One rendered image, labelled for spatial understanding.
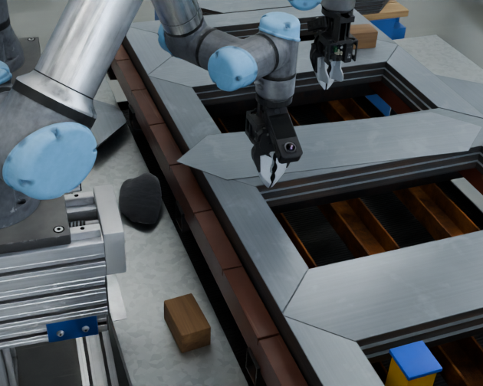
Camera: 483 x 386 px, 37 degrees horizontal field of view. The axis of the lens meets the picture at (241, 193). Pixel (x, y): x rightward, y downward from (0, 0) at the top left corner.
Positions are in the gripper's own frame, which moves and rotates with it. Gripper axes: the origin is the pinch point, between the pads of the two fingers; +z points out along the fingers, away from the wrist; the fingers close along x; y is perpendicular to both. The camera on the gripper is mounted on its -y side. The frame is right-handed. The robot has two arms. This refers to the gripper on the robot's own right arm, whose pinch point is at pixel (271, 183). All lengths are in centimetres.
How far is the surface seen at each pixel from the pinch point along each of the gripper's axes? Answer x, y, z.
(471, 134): -54, 6, 1
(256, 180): 2.0, 3.0, 0.8
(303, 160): -10.7, 7.0, 0.6
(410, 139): -38.2, 7.8, 0.6
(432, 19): -215, 245, 85
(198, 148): 10.1, 17.7, 0.5
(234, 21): -21, 81, 0
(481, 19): -246, 237, 85
